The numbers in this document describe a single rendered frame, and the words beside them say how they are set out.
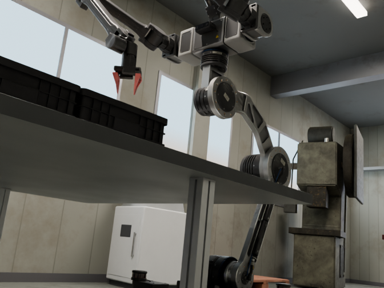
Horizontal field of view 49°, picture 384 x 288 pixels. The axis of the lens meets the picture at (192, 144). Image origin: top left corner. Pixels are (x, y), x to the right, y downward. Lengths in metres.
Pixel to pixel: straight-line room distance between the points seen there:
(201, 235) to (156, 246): 2.94
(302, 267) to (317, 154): 1.76
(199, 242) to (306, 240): 5.47
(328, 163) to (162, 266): 3.51
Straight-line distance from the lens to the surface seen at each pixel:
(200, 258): 1.29
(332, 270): 6.64
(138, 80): 1.62
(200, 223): 1.28
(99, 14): 1.88
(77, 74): 4.56
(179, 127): 5.43
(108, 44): 1.64
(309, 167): 6.89
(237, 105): 2.02
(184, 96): 5.58
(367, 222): 9.92
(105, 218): 4.62
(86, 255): 4.53
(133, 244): 4.14
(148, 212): 4.14
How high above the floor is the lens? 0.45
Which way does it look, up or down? 14 degrees up
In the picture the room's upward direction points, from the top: 5 degrees clockwise
